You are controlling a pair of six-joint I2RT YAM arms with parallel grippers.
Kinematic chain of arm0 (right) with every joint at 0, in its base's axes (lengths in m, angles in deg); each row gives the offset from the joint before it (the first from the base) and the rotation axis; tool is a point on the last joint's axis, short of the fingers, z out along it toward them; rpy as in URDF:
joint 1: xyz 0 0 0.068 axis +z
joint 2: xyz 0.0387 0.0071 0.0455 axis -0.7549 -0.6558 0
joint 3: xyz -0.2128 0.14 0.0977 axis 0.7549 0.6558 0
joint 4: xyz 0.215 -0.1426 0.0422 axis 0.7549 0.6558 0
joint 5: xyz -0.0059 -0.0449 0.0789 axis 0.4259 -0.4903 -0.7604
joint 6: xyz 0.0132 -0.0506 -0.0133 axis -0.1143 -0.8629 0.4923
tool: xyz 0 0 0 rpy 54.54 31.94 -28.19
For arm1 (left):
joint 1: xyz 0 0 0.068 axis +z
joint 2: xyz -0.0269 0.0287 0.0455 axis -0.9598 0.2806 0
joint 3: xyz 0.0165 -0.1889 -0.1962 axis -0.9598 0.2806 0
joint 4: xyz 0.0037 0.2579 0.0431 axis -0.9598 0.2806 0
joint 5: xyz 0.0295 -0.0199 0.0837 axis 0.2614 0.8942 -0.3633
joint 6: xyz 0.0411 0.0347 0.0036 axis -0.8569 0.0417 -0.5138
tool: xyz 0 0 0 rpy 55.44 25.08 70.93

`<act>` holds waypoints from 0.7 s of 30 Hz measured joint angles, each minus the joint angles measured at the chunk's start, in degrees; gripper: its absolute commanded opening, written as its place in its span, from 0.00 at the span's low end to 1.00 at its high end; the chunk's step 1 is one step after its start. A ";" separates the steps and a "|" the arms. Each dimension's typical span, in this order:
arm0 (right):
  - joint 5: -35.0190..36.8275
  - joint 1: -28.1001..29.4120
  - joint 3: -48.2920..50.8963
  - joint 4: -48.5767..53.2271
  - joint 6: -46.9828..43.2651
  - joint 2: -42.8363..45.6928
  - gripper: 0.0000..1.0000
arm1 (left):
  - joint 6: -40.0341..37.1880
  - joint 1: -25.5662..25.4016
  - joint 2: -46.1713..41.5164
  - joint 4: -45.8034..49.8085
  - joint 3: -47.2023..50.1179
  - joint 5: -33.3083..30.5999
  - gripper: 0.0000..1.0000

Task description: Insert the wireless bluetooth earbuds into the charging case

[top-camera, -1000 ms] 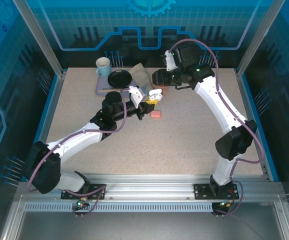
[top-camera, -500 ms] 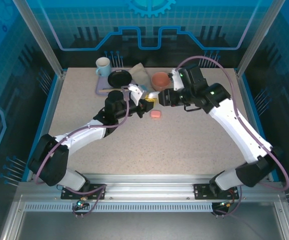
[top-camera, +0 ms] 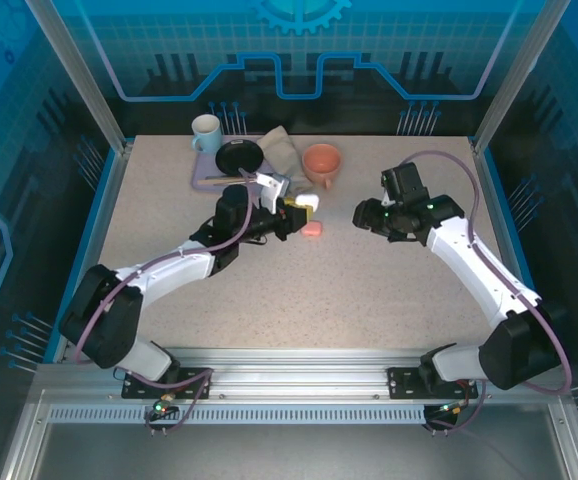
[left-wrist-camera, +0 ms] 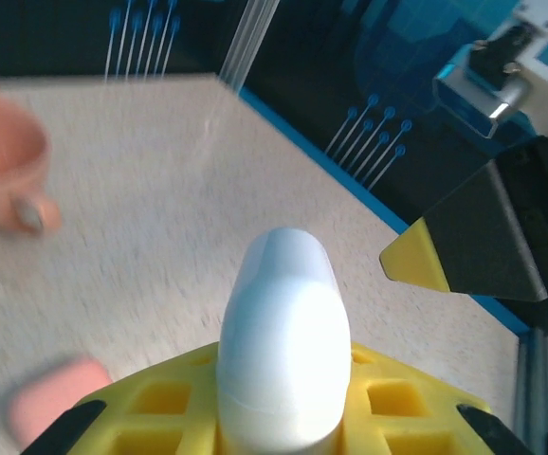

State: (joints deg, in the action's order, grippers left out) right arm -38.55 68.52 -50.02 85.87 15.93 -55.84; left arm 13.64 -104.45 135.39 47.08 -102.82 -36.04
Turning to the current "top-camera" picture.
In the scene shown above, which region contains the aluminium frame post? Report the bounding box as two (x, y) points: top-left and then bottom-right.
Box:
(470, 0), (570, 154)
(23, 0), (135, 154)

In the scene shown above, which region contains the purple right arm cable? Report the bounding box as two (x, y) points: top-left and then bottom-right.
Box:
(397, 149), (575, 437)

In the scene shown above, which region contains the blue printed back panel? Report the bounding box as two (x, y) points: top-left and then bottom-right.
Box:
(48, 0), (545, 139)

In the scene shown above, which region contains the perforated metal cable duct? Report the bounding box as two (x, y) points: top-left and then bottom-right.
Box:
(47, 405), (428, 427)

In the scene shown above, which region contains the small lit cable connector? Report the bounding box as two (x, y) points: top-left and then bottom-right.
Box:
(149, 397), (178, 422)
(436, 398), (471, 417)

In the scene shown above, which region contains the lilac serving tray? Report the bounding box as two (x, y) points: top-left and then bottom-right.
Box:
(191, 144), (271, 192)

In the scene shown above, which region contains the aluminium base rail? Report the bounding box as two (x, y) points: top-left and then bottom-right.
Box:
(36, 347), (568, 402)

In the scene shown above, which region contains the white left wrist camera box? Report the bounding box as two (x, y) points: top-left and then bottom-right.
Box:
(253, 171), (291, 212)

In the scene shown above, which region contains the black round plate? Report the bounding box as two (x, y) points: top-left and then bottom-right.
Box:
(214, 139), (266, 178)

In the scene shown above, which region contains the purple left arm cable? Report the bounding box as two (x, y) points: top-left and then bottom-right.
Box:
(71, 167), (261, 437)

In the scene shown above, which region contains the light blue mug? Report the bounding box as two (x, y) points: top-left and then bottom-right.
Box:
(190, 113), (223, 155)

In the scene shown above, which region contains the grey folded cloth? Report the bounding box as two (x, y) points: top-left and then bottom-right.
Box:
(257, 125), (321, 195)

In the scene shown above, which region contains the aluminium side rail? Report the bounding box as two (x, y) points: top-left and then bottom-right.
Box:
(470, 138), (550, 364)
(33, 139), (135, 366)

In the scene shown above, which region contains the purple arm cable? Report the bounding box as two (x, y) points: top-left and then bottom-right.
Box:
(71, 167), (261, 437)
(397, 149), (575, 437)

